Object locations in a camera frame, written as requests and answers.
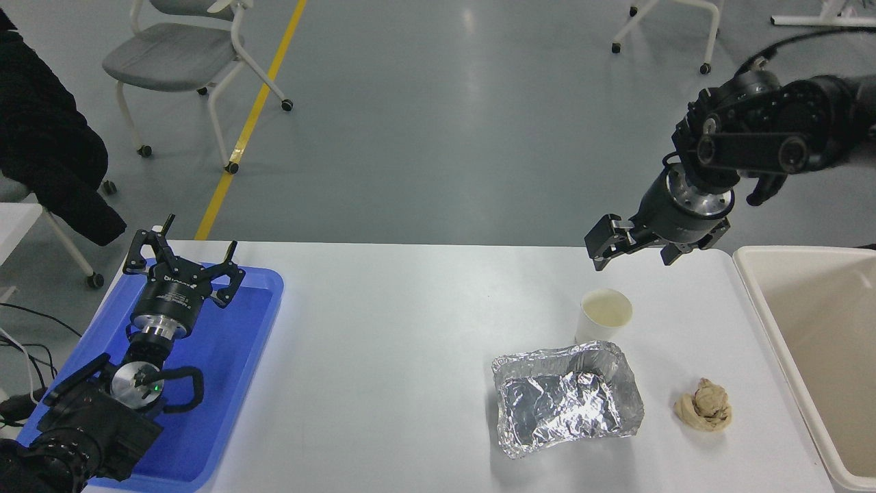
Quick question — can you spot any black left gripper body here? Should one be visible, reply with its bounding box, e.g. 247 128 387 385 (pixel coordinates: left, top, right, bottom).
131 263 213 329

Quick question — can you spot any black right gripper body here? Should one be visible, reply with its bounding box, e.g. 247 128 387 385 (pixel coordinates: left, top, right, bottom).
632 170 730 245

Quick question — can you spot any white paper cup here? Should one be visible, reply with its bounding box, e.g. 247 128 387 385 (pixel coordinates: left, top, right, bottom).
575 288 634 345

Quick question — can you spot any silver foil tray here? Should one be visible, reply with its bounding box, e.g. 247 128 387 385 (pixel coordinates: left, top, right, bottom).
491 340 645 459

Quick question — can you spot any person's wheeled chair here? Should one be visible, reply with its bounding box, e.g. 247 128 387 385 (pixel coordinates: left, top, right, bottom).
0 171 118 289

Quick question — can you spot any blue plastic tray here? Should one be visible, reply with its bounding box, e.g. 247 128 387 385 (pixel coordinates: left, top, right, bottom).
17 259 285 492

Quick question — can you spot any small white side table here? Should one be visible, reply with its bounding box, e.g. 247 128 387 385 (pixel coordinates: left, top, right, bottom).
0 203 44 268

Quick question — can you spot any person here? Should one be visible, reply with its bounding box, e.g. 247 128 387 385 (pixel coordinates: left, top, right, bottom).
0 7 129 247

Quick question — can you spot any crumpled tan paper ball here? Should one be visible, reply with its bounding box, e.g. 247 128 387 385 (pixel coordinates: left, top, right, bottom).
674 378 733 432

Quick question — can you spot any large pale bin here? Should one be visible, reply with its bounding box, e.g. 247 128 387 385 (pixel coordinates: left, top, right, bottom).
732 245 876 493

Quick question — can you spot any white table foot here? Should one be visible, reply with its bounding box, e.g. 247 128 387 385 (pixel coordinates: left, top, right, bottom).
770 0 876 28

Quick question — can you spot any black cable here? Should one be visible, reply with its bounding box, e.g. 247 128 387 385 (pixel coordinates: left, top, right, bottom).
0 302 83 384

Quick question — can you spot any white cable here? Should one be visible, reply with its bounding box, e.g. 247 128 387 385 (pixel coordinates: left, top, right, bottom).
0 326 40 406

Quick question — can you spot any grey seat white-frame chair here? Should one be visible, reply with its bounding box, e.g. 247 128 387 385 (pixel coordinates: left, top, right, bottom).
101 0 295 175

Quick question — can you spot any white-frame wheeled chair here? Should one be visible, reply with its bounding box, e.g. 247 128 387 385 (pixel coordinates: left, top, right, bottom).
611 0 725 75

